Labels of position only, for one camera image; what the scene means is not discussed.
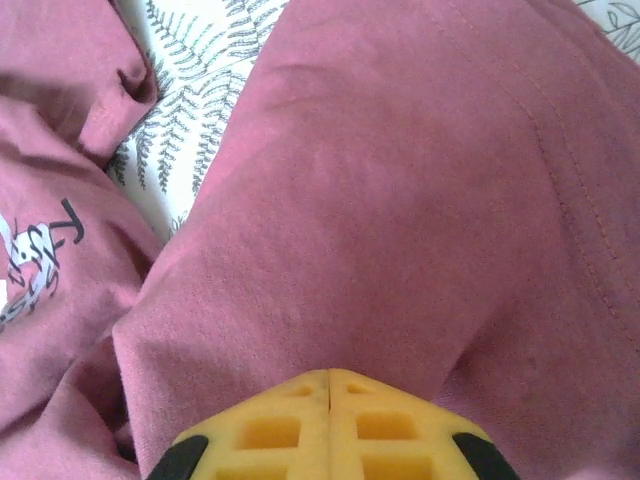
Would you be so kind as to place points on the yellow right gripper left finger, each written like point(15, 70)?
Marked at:
point(280, 435)

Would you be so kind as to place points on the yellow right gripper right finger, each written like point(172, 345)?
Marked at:
point(390, 440)

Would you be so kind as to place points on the pink printed t-shirt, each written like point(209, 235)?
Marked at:
point(375, 200)

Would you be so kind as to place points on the floral patterned tablecloth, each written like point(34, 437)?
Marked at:
point(200, 75)

